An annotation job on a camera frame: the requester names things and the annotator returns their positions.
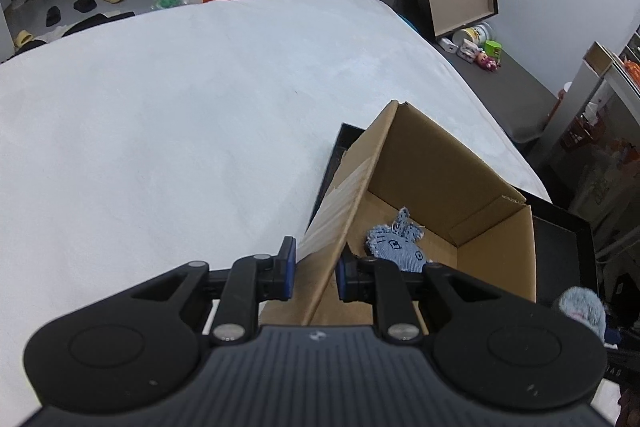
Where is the denim bunny soft toy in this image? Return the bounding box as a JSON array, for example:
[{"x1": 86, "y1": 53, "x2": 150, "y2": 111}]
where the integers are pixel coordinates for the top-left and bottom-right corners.
[{"x1": 366, "y1": 207, "x2": 432, "y2": 273}]

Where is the brown cardboard box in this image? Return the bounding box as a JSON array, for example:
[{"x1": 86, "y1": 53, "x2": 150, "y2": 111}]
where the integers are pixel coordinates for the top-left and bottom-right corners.
[{"x1": 260, "y1": 101, "x2": 537, "y2": 326}]

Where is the grey fluffy plush toy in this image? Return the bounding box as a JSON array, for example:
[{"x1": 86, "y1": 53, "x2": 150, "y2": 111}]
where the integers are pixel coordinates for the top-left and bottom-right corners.
[{"x1": 552, "y1": 286, "x2": 606, "y2": 341}]

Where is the black shallow tray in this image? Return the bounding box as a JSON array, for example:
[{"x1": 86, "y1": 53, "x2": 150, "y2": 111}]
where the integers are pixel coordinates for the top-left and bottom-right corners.
[{"x1": 308, "y1": 121, "x2": 599, "y2": 308}]

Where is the dark grey bench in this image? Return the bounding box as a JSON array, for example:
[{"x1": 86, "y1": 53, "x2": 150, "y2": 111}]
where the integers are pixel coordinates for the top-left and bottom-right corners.
[{"x1": 435, "y1": 44, "x2": 556, "y2": 150}]

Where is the red pink small toy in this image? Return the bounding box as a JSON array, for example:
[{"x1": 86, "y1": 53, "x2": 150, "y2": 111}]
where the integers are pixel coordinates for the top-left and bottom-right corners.
[{"x1": 474, "y1": 50, "x2": 501, "y2": 72}]

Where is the green small toy box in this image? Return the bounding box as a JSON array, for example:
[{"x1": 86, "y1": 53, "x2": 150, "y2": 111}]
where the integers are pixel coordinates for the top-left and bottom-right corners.
[{"x1": 484, "y1": 40, "x2": 503, "y2": 62}]

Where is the white tin can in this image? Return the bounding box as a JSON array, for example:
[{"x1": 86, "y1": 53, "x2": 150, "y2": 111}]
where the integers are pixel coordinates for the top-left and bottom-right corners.
[{"x1": 451, "y1": 22, "x2": 495, "y2": 49}]

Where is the white glass-top side table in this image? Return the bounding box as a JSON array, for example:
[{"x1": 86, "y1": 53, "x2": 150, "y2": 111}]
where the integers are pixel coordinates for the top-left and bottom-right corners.
[{"x1": 527, "y1": 42, "x2": 639, "y2": 168}]

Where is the black slipper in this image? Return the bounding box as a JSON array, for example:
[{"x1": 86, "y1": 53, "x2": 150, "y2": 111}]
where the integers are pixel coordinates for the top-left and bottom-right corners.
[
  {"x1": 73, "y1": 0, "x2": 96, "y2": 14},
  {"x1": 46, "y1": 6, "x2": 61, "y2": 27}
]

